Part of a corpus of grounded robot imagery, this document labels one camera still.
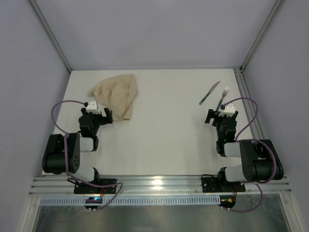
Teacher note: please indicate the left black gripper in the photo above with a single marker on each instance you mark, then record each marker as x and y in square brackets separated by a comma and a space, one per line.
[97, 116]

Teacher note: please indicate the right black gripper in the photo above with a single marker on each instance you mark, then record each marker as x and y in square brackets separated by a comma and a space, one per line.
[221, 118]

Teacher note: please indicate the beige cloth napkin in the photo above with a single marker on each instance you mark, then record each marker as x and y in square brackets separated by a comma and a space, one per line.
[117, 93]

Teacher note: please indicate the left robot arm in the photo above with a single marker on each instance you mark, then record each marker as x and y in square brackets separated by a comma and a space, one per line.
[62, 153]

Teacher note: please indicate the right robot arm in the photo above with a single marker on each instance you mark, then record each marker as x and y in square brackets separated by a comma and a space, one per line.
[259, 160]

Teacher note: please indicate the right controller board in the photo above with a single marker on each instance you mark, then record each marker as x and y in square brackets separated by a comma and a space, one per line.
[227, 201]

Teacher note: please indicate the controller board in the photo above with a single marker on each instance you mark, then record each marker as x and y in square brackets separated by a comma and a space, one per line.
[93, 203]
[227, 201]

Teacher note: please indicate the left controller board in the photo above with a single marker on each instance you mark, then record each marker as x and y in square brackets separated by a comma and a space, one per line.
[93, 203]

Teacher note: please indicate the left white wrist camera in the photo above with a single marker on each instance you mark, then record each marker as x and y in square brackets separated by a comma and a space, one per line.
[92, 107]

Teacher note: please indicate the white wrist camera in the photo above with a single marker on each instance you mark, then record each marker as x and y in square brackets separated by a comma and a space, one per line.
[92, 107]
[227, 110]

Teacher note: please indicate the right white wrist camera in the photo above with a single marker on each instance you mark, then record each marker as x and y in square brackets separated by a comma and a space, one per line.
[227, 110]

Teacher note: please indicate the fork with green handle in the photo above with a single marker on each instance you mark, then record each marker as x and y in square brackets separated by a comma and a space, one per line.
[224, 93]

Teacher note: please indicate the knife with green handle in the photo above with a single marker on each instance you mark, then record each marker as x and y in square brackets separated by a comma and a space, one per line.
[209, 92]

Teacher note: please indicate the right aluminium side rail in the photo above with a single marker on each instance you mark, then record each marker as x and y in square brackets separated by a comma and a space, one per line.
[255, 130]

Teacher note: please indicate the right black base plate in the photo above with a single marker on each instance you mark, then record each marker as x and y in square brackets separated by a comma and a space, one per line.
[212, 184]

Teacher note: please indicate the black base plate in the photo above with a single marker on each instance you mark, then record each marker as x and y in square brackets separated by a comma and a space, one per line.
[108, 183]
[212, 184]

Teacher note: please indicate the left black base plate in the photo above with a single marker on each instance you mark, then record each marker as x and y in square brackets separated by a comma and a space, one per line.
[108, 183]

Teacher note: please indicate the slotted cable duct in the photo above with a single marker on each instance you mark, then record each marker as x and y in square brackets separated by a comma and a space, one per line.
[133, 200]

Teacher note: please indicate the front aluminium rail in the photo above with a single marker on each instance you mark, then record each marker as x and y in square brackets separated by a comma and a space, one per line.
[132, 185]

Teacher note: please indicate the left aluminium frame post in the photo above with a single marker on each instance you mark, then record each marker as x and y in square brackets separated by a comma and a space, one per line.
[50, 34]

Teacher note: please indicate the aluminium frame post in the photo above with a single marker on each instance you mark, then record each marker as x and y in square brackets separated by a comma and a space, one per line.
[273, 13]
[50, 34]

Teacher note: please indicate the right aluminium frame post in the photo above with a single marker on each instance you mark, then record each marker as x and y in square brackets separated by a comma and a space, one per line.
[273, 13]

